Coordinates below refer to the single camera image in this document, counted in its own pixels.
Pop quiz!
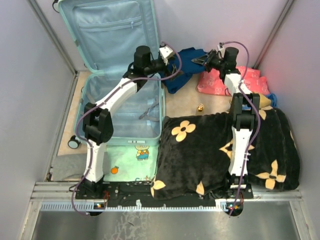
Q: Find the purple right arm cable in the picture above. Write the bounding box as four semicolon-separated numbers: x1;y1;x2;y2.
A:
219;40;262;218

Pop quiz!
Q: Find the dark blue shirt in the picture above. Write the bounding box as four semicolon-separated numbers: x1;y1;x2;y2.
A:
162;47;208;94

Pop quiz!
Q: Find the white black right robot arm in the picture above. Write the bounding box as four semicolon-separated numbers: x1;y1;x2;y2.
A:
191;43;260;198

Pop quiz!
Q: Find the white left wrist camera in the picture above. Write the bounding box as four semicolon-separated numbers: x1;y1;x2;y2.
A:
159;43;175;62

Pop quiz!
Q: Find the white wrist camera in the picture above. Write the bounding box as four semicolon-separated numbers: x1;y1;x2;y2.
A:
217;42;225;55
159;43;175;62

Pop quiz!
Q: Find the light green cartoon cloth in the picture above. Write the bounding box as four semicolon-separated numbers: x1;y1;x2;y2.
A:
103;145;158;182

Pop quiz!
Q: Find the yellow and blue garment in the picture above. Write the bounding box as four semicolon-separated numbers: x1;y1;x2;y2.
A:
227;91;279;115

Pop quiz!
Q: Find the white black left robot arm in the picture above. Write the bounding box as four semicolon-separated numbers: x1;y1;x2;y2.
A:
76;43;182;199

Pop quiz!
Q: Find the pink printed garment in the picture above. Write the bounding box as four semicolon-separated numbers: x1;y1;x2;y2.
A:
196;65;271;97

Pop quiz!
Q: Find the light teal hardshell suitcase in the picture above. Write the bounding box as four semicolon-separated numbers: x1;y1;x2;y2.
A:
58;0;164;146

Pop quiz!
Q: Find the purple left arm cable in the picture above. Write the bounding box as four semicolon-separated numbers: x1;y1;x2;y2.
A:
71;41;183;217

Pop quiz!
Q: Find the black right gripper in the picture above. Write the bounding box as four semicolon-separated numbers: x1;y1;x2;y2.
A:
191;50;225;74

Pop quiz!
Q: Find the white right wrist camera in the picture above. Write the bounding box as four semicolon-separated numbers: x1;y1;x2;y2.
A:
217;42;225;55

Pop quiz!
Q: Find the aluminium frame rail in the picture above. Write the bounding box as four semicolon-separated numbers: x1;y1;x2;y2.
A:
19;181;316;240

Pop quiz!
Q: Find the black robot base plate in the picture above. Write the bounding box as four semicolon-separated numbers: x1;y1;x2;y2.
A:
75;180;253;207

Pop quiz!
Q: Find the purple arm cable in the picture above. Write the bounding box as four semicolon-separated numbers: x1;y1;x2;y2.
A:
219;40;262;218
71;41;183;217

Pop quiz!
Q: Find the small gold bottle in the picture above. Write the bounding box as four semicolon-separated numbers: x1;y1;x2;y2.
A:
196;103;204;113

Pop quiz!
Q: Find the black floral fleece blanket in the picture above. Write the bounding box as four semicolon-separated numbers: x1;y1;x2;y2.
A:
153;108;300;191

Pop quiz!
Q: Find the grey cloth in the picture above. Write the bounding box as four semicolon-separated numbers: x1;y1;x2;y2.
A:
51;153;87;182

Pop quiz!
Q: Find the white cable duct strip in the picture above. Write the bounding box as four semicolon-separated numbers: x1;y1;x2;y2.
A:
40;199;234;213

